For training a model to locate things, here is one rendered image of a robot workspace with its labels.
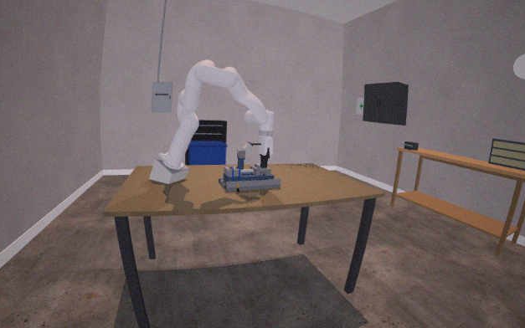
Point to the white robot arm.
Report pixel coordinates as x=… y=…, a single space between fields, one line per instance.
x=206 y=72

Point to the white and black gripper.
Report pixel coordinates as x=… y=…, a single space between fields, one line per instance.
x=265 y=150

